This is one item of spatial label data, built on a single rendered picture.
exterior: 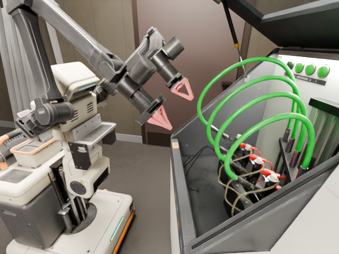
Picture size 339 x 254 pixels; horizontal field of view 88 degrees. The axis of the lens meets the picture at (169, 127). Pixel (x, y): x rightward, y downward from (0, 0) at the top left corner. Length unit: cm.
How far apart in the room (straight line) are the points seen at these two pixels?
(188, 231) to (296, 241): 28
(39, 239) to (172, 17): 228
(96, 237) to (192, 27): 217
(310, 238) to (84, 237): 131
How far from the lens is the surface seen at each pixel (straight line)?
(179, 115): 248
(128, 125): 286
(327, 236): 50
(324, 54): 84
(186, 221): 65
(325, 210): 50
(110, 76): 54
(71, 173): 113
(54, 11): 73
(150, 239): 174
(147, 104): 51
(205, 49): 227
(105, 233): 149
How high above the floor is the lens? 147
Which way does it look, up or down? 26 degrees down
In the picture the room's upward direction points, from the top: straight up
